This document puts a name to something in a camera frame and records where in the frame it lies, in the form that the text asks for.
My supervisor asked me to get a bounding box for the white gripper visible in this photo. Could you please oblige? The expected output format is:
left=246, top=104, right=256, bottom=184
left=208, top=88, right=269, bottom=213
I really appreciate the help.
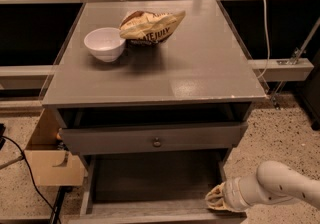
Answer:
left=206, top=178, right=249, bottom=212

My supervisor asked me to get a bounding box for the grey drawer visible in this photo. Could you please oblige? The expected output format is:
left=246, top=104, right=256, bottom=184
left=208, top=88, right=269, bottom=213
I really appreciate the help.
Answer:
left=60, top=122, right=248, bottom=155
left=68, top=150, right=246, bottom=224

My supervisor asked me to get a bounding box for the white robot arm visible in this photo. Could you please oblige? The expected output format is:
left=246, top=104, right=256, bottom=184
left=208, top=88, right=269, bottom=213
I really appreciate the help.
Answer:
left=205, top=161, right=320, bottom=212

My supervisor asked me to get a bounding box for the grey top drawer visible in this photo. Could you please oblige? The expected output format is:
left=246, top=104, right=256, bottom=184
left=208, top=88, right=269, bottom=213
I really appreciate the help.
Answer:
left=60, top=122, right=248, bottom=155

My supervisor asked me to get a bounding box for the grey drawer cabinet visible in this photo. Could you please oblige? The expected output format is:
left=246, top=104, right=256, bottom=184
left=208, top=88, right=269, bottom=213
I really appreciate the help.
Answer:
left=41, top=0, right=268, bottom=169

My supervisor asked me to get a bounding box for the wooden box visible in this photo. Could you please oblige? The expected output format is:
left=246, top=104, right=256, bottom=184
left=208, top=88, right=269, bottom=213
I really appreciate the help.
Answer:
left=24, top=110, right=85, bottom=186

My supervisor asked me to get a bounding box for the crumpled chip bag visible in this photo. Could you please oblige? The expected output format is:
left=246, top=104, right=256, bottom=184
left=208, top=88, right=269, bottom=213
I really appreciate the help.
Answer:
left=119, top=11, right=186, bottom=46

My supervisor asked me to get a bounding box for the white bowl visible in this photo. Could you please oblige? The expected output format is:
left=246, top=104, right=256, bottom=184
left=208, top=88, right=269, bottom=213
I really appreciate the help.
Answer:
left=84, top=27, right=126, bottom=62

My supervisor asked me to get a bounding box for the white cable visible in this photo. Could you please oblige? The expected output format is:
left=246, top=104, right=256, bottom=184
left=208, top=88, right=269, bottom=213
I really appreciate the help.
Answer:
left=246, top=0, right=271, bottom=80

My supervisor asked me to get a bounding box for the black cable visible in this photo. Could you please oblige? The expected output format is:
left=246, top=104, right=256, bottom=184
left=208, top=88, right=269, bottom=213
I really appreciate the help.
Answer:
left=0, top=135, right=63, bottom=224

